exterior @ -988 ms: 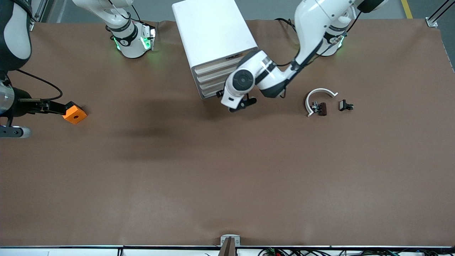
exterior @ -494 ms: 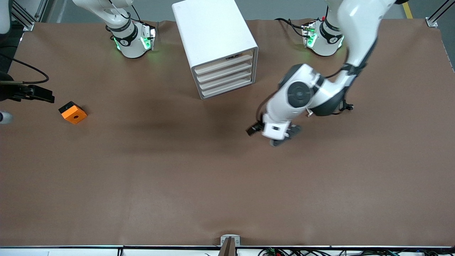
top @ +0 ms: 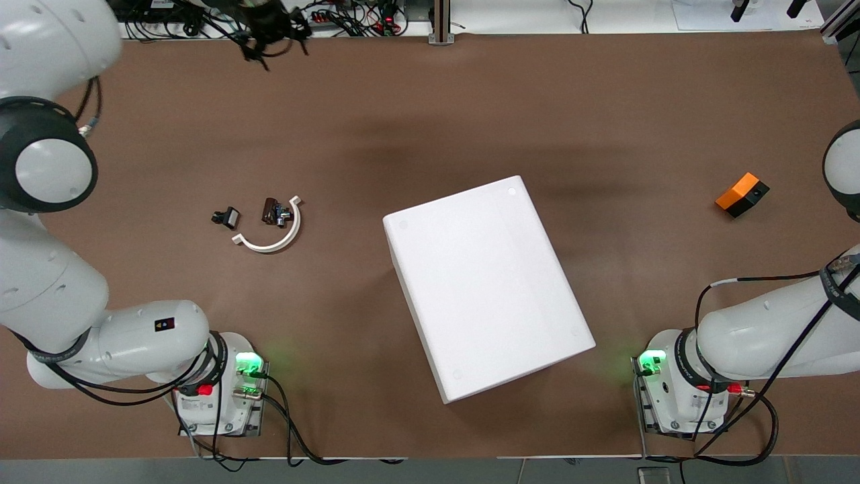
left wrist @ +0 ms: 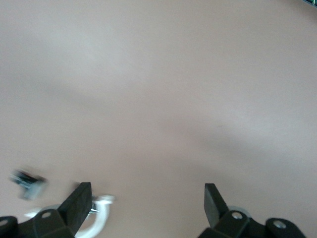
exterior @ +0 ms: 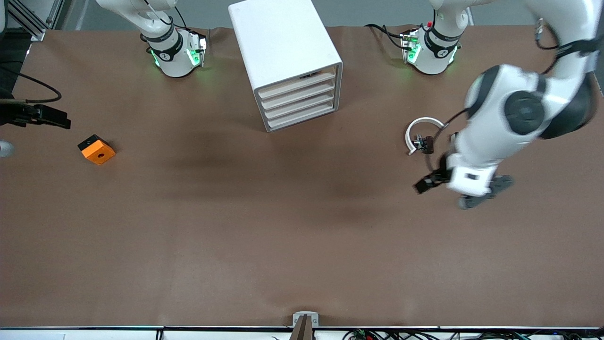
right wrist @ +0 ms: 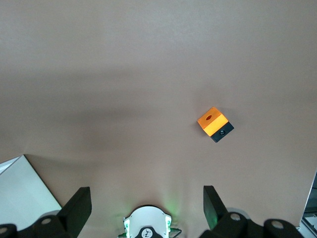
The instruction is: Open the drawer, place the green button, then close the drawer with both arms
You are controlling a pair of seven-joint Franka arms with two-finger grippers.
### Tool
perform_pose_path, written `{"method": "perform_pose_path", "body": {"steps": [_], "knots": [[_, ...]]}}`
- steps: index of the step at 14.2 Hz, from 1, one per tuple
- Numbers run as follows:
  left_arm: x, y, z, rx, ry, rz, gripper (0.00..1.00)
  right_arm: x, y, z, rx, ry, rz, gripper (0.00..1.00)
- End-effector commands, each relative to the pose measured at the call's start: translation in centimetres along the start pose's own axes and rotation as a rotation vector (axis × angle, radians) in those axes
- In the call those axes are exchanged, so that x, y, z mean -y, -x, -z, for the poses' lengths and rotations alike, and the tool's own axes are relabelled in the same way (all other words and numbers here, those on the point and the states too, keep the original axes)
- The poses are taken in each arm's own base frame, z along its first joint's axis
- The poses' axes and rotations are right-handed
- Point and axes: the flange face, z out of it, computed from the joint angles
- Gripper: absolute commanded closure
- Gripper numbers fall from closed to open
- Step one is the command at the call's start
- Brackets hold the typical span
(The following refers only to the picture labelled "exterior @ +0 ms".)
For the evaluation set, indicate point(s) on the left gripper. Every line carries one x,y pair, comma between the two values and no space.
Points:
440,175

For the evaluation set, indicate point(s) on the white plastic drawer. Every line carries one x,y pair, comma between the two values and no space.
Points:
297,94
299,105
302,116
295,84

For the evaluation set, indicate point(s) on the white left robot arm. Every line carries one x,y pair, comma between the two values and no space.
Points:
490,108

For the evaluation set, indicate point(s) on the orange and black button box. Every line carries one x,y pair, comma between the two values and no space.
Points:
98,151

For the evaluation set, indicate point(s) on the white drawer cabinet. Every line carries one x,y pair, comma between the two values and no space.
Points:
278,42

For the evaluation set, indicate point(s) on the small black electronic connector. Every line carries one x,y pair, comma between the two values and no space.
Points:
424,143

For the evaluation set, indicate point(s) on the aluminium extrusion bar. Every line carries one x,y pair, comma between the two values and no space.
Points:
33,23

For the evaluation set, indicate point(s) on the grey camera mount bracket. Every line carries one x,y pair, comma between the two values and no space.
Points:
305,320

